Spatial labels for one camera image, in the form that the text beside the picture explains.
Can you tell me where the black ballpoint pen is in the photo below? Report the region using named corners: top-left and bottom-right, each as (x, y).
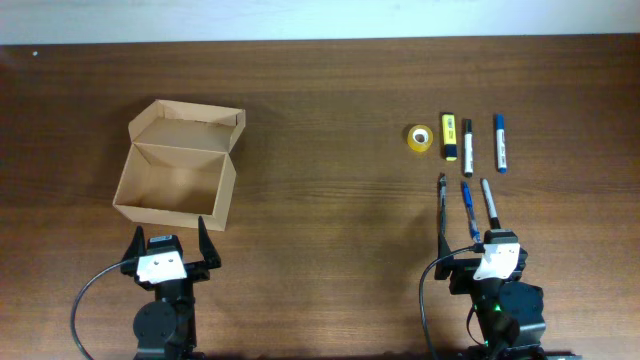
top-left (438, 173), bottom-right (447, 236)

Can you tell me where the blue ballpoint pen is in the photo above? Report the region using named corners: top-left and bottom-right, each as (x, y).
top-left (461, 181), bottom-right (482, 243)

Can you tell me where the white marker black cap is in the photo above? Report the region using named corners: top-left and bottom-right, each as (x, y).
top-left (464, 119), bottom-right (474, 178)

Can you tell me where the yellow highlighter marker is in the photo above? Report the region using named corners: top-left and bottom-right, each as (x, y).
top-left (441, 113), bottom-right (458, 161)

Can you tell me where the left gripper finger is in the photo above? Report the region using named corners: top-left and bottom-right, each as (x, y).
top-left (129, 226), bottom-right (146, 258)
top-left (198, 216), bottom-right (221, 268)

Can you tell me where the grey black permanent marker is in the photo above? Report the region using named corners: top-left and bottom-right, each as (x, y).
top-left (481, 179), bottom-right (501, 229)

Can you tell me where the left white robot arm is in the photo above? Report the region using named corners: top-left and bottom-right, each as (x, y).
top-left (120, 217), bottom-right (221, 359)

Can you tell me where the white marker blue cap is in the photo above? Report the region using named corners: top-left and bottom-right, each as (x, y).
top-left (495, 114), bottom-right (507, 173)

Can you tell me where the brown cardboard box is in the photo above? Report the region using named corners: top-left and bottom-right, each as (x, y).
top-left (113, 99), bottom-right (246, 231)

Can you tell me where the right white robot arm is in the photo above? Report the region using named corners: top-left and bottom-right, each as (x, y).
top-left (434, 229), bottom-right (546, 359)

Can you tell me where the yellow transparent tape roll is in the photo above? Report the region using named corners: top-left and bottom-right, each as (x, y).
top-left (407, 125), bottom-right (434, 153)

